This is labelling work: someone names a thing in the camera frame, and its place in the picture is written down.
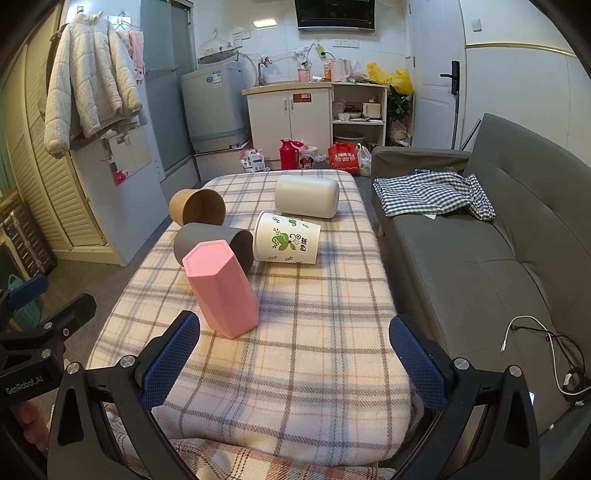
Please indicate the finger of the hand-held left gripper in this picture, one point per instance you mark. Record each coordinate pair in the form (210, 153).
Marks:
(28, 291)
(71, 316)

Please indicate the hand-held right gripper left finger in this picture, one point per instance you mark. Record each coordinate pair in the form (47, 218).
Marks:
(171, 359)

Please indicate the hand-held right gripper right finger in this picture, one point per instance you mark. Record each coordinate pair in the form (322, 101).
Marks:
(418, 369)

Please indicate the pink hexagonal cup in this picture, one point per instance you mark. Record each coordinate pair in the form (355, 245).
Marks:
(224, 286)

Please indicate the grey plastic cup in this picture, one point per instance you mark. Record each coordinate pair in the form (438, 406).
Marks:
(203, 234)

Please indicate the brown paper cup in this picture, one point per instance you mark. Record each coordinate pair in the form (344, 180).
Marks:
(196, 206)

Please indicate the white green-printed paper cup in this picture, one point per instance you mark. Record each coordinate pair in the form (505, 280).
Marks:
(286, 237)

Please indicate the plain white cup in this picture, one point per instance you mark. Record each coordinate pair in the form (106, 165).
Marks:
(307, 196)

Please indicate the person's left hand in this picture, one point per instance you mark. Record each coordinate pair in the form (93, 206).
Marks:
(32, 424)

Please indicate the dark suitcase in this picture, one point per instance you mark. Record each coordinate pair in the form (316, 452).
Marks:
(21, 235)

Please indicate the grey sofa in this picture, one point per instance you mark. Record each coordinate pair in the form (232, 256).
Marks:
(461, 272)

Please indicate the louvered wardrobe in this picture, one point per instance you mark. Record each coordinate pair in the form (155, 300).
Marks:
(41, 184)

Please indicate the plaid blanket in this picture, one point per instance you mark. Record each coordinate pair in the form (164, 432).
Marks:
(300, 350)

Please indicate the white tall cabinet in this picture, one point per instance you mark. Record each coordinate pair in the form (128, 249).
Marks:
(138, 217)

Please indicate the green checked cloth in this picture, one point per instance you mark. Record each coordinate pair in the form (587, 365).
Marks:
(429, 194)

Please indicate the tissue pack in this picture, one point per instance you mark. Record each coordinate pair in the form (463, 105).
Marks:
(251, 161)

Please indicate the white plastic bag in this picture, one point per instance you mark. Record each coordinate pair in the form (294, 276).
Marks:
(364, 161)

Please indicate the white puffer jacket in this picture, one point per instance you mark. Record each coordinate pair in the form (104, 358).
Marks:
(87, 78)

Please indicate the red shopping bag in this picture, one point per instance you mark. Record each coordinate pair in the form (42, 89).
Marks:
(344, 159)

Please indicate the red thermos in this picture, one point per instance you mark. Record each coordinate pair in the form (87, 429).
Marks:
(287, 156)

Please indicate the washing machine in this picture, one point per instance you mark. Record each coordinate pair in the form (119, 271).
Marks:
(214, 106)

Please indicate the white open shelf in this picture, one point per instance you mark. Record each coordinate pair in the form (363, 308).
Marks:
(382, 110)

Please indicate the green plant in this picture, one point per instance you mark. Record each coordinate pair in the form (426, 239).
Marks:
(399, 108)

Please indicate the white sink cabinet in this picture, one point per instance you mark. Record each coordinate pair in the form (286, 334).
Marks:
(288, 124)

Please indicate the white small appliance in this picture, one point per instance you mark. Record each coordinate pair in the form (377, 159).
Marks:
(371, 110)

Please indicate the pink hanging clothes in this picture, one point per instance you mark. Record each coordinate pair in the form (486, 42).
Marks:
(136, 50)

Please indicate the frosted glass door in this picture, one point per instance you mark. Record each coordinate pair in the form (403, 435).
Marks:
(161, 46)

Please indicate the yellow plastic bag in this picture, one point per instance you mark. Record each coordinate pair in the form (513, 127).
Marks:
(392, 76)

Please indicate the metal faucet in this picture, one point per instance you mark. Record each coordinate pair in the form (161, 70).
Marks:
(262, 71)

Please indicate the white electric kettle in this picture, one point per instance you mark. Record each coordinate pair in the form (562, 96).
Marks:
(340, 70)

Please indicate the orange bottle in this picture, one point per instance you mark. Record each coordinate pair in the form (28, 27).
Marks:
(327, 71)

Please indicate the pink container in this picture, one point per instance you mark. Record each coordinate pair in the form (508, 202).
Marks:
(303, 74)

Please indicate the white door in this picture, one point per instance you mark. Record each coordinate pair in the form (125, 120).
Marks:
(431, 46)

